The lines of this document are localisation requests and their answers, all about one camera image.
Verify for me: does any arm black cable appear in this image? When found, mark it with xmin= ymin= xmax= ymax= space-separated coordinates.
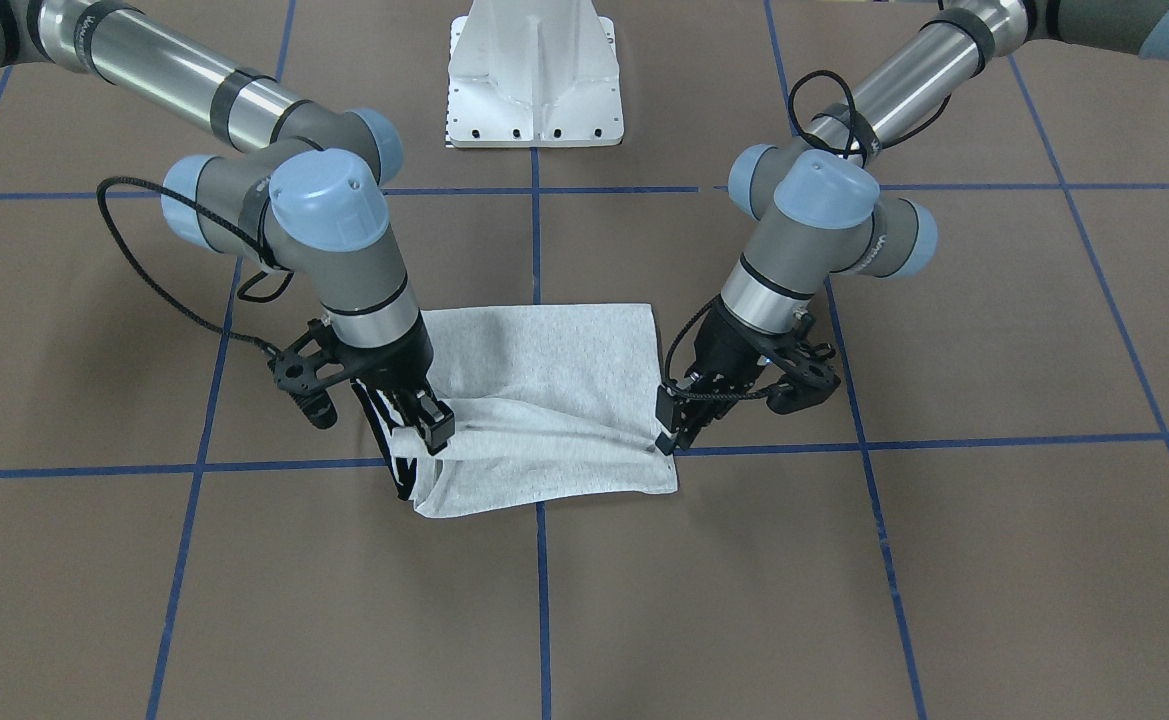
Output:
xmin=664 ymin=68 xmax=955 ymax=401
xmin=96 ymin=176 xmax=295 ymax=361

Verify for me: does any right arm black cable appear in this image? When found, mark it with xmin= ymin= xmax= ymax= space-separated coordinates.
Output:
xmin=96 ymin=176 xmax=295 ymax=361

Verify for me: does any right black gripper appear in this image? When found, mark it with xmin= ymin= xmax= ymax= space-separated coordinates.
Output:
xmin=340 ymin=325 xmax=456 ymax=456

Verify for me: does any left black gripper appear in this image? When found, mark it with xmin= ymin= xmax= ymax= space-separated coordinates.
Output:
xmin=656 ymin=299 xmax=780 ymax=456

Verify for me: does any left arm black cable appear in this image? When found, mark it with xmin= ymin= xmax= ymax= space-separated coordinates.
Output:
xmin=664 ymin=68 xmax=955 ymax=401

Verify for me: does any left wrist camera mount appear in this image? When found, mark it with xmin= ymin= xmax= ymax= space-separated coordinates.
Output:
xmin=761 ymin=313 xmax=841 ymax=415

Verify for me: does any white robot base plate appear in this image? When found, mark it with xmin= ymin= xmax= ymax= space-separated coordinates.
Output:
xmin=444 ymin=1 xmax=625 ymax=148

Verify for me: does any grey cartoon print t-shirt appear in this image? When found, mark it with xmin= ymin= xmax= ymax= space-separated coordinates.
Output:
xmin=388 ymin=304 xmax=677 ymax=519

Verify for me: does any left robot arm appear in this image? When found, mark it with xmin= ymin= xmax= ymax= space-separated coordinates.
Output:
xmin=656 ymin=1 xmax=1169 ymax=455

